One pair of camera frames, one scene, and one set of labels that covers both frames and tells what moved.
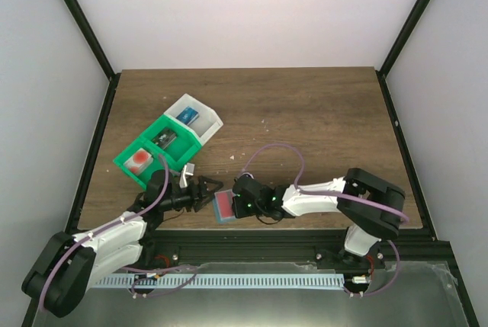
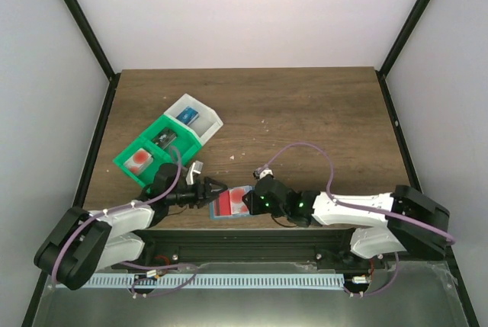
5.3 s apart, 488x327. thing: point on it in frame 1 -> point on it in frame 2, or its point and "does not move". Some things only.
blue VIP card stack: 187,115 does not move
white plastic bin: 202,120 does not move
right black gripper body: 237,197 -> 254,200
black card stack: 165,138 does not move
